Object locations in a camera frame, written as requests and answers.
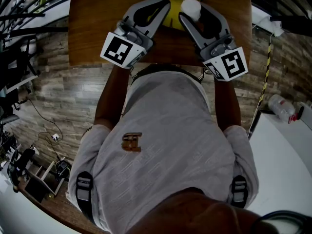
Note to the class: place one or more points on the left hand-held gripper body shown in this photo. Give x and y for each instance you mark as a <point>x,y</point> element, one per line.
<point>118,51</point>

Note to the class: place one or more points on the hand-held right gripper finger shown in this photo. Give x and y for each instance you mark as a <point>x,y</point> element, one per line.
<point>191,29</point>
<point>219,18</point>

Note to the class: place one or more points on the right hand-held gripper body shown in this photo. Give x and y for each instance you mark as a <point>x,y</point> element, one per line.
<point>231,63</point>

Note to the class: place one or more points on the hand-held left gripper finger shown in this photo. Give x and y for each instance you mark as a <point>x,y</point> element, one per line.
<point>159,19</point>
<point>132,10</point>

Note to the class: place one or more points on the yellow tray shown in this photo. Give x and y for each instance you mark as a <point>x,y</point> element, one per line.
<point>175,11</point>

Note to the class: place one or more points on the white round object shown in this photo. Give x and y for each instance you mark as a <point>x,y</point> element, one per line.
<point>191,7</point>

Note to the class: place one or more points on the person's right forearm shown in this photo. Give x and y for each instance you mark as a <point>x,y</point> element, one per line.
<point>226,103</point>

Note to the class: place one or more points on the person's left forearm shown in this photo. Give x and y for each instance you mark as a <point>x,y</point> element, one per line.
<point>112,99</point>

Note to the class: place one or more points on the yellow black striped tape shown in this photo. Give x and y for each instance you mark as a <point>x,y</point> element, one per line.
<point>267,64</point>

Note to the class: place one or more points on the wooden table with hairpin legs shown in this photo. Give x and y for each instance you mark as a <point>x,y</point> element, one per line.
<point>97,21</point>

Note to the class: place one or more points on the white sheet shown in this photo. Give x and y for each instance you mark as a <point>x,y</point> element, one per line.
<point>262,17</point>

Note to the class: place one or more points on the dark trousers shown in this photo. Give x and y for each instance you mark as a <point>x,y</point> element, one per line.
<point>161,67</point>

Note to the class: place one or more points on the clear plastic bottle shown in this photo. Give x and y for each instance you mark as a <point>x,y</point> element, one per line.
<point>281,106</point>

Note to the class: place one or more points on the black bar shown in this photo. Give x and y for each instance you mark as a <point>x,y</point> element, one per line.
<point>295,23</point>

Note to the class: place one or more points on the grey T-shirt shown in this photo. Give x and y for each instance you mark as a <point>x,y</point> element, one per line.
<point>165,130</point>

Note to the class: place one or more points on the black metal rack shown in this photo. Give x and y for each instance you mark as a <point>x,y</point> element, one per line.
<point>17,57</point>

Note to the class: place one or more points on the white table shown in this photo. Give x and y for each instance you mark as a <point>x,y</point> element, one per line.
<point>275,167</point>

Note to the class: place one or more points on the black equipment pile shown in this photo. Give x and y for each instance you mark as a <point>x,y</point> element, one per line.
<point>24,157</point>

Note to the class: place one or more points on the person's face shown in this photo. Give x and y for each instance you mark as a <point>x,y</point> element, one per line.
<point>195,216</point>

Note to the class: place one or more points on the white wooden frame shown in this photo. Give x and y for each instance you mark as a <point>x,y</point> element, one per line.
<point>48,170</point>

